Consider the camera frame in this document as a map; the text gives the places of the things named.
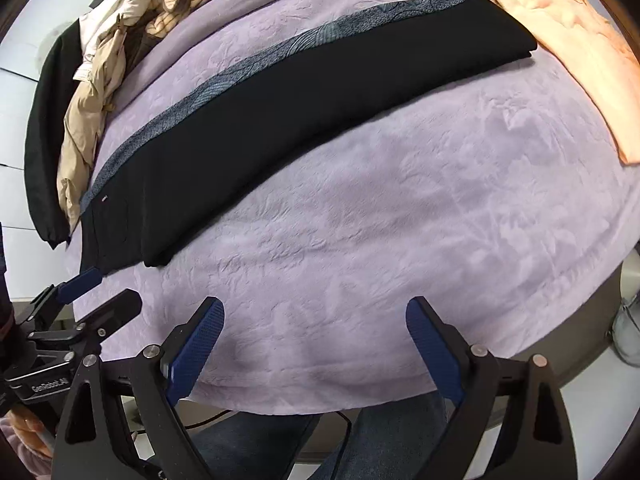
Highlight peach cloth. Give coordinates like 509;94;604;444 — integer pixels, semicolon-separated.
484;0;640;165

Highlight beige jacket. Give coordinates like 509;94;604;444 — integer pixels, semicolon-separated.
56;0;166;233

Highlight black pants with grey stripe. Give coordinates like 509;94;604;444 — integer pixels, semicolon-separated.
79;0;538;273

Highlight black garment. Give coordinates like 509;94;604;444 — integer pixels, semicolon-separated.
25;17;83;250

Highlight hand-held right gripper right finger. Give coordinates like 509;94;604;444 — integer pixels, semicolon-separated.
405;296;578;480

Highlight brown bed base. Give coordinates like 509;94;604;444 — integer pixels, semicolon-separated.
550;240;640;392

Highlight person's left hand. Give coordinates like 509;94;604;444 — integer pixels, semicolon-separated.
7;404;55;461

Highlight dark brown garment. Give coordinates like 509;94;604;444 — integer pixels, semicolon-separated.
122;10;166;68

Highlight clear glass container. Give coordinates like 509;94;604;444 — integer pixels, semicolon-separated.
607;297;640;363

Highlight person's right leg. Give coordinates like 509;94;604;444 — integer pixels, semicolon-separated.
310;392;453;480

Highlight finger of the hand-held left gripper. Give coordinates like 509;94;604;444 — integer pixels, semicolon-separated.
29;267;104;322
75;288;144;353

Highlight person's leg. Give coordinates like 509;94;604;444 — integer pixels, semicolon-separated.
190;407;321;480
310;392;453;480

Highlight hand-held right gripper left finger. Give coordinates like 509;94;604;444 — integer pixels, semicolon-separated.
52;296;226;480

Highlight person's left leg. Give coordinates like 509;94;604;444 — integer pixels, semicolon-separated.
190;407;321;480

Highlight purple plush blanket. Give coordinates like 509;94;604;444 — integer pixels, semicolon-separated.
62;0;640;418

